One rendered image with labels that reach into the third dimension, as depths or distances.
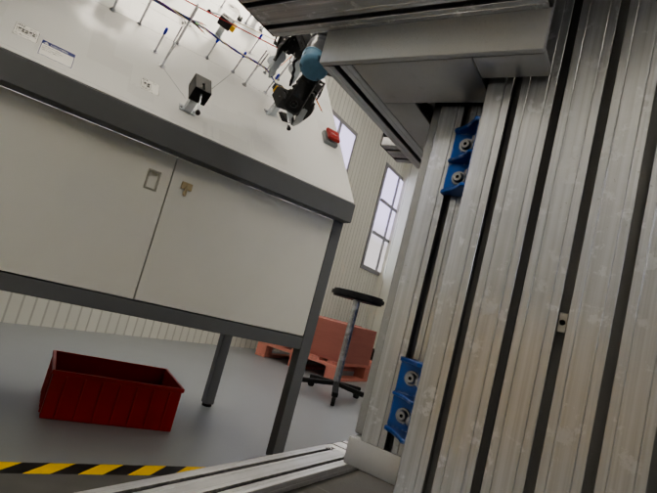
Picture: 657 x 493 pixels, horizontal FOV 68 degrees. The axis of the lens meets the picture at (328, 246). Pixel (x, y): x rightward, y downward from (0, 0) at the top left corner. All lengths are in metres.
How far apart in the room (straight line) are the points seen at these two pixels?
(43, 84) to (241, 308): 0.76
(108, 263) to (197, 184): 0.31
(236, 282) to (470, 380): 1.03
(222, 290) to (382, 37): 0.98
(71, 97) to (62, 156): 0.14
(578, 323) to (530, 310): 0.04
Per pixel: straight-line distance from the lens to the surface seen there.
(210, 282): 1.43
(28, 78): 1.32
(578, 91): 0.59
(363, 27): 0.66
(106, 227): 1.34
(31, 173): 1.33
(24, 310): 3.20
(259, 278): 1.50
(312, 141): 1.73
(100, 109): 1.33
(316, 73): 1.29
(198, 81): 1.39
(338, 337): 3.84
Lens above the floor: 0.50
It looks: 7 degrees up
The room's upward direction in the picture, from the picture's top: 15 degrees clockwise
